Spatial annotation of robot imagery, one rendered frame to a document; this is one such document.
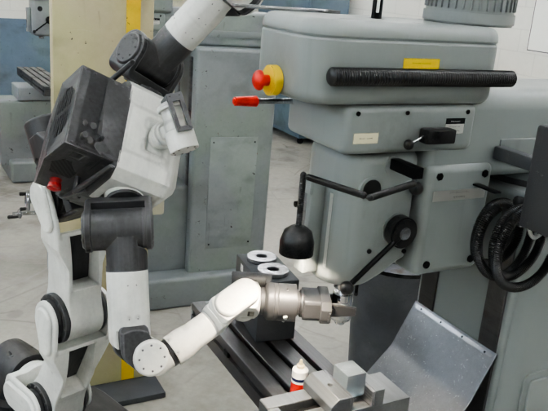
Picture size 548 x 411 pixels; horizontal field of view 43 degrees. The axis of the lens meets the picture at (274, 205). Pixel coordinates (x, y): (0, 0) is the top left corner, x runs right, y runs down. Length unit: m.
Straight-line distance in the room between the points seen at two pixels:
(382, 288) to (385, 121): 2.20
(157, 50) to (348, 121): 0.56
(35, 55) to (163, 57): 8.74
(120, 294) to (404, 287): 2.22
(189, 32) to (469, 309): 0.99
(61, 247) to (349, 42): 0.97
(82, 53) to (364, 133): 1.85
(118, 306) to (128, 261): 0.10
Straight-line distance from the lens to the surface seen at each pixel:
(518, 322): 1.82
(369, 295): 3.62
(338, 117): 1.40
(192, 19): 1.71
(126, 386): 3.58
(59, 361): 2.08
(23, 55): 10.42
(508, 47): 7.12
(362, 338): 3.76
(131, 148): 1.60
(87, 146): 1.55
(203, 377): 3.71
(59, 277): 2.00
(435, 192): 1.56
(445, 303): 1.96
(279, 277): 2.00
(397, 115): 1.45
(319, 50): 1.33
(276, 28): 1.44
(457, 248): 1.66
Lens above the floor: 1.95
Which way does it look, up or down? 18 degrees down
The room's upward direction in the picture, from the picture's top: 5 degrees clockwise
